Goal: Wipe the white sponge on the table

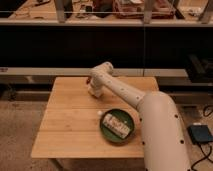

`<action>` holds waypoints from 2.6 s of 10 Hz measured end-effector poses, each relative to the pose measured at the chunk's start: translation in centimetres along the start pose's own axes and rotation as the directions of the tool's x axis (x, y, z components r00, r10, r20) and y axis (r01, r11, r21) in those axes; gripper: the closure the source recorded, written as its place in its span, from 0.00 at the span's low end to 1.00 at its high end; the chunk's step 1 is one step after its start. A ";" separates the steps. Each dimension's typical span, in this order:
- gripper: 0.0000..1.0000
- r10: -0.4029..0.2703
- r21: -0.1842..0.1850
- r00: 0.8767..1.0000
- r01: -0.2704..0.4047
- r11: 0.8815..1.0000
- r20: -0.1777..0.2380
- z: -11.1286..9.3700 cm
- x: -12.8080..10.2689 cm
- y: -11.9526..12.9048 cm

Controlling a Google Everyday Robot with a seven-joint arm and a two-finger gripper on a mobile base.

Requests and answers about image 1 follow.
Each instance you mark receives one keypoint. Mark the metal frame rail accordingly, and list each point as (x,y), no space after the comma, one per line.
(24,71)

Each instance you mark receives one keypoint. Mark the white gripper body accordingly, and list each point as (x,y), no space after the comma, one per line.
(95,91)

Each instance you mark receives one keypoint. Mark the black box on right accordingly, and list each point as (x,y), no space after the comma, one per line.
(200,69)

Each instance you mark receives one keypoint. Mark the black foot pedal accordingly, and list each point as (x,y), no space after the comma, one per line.
(200,134)

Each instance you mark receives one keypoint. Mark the green round plate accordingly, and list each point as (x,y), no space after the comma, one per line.
(122,115)

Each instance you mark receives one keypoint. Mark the wooden table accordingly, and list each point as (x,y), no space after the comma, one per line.
(70,125)

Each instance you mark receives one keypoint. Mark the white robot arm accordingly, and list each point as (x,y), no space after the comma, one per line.
(162,137)

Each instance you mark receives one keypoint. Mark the red tray on shelf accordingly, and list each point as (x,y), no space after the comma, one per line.
(134,9)

